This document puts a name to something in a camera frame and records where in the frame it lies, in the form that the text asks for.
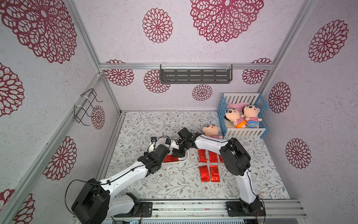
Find white plastic storage box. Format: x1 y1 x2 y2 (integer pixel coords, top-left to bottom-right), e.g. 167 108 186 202
147 138 189 164

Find red tea bag box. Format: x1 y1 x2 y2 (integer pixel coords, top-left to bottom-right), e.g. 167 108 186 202
209 165 220 183

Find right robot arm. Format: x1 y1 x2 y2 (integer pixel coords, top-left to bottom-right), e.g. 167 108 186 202
171 128 266 218

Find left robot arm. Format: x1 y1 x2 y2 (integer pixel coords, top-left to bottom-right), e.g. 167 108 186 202
71 144 170 224

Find plush doll blue shorts table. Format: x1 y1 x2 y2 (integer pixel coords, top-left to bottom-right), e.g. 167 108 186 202
202 125 223 139

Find plush doll orange shorts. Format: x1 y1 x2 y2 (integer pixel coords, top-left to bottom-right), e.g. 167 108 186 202
224 108 247 128

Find blue white toy crib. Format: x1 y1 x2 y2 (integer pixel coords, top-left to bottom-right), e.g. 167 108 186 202
217 93 268 139

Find pink blanket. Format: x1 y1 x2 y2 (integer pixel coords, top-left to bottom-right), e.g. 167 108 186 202
227 102 250 111

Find plush doll blue shorts crib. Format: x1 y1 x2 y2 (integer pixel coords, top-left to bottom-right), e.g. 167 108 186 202
242 105 262 128

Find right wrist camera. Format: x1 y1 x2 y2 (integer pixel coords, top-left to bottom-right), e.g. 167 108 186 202
165 138 172 146

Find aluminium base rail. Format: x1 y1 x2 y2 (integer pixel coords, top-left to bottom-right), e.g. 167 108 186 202
127 199 308 221

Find grey wall shelf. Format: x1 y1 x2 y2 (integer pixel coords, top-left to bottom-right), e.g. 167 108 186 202
159 64 233 84

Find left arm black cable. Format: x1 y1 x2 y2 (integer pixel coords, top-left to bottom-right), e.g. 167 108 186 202
64 179 101 216

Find black wire wall rack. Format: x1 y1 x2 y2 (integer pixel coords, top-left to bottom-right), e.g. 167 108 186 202
73 88 103 127

